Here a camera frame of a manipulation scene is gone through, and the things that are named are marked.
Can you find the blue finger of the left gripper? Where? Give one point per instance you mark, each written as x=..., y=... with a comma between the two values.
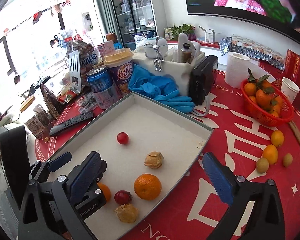
x=60, y=161

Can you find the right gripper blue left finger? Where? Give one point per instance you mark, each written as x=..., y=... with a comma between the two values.
x=50, y=208

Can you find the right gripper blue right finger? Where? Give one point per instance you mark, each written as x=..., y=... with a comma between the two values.
x=266, y=220

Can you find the small tangerine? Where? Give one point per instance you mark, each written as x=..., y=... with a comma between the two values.
x=106, y=191

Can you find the brown longan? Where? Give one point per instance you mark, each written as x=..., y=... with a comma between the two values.
x=287, y=160
x=262, y=165

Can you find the orange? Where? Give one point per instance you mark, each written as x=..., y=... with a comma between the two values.
x=270, y=152
x=277, y=138

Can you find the dried physalis husk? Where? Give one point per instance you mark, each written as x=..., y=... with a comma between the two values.
x=127, y=213
x=154, y=160

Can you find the red tomato with stem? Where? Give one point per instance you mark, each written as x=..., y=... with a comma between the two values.
x=122, y=138

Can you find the large orange tangerine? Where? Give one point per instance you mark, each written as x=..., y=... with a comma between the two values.
x=147, y=187

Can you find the red round table mat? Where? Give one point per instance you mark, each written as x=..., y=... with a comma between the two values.
x=194, y=206

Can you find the black remote control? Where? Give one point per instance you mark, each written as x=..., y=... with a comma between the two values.
x=70, y=123

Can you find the red plastic fruit basket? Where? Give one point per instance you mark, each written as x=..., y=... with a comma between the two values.
x=262, y=116

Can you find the white lined gift box tray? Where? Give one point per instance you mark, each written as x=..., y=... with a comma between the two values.
x=150, y=126

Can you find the blue drink can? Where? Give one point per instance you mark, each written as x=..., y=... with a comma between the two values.
x=102, y=87

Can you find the tangerines in basket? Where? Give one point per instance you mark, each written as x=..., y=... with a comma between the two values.
x=262, y=93

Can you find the black portable radio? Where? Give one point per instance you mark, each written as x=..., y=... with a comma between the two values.
x=202, y=77

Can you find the blue rubber gloves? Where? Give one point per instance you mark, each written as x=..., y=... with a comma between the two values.
x=159, y=88

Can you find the floral paper cup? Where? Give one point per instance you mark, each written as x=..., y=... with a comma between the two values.
x=289, y=89

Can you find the white paper towel roll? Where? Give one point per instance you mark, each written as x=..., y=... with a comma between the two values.
x=236, y=69

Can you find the purple milk tea cup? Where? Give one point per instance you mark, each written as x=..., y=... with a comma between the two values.
x=119, y=63

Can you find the white condiment holder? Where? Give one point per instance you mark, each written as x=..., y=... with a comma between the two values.
x=172, y=67

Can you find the plaid blue cloth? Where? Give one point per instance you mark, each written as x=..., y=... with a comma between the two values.
x=252, y=49

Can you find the red gift box stack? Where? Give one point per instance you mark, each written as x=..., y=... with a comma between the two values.
x=291, y=71

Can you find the potted green plant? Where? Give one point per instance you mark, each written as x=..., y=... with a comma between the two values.
x=188, y=30

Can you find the glass display cabinet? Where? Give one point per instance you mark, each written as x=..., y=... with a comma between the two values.
x=136, y=21

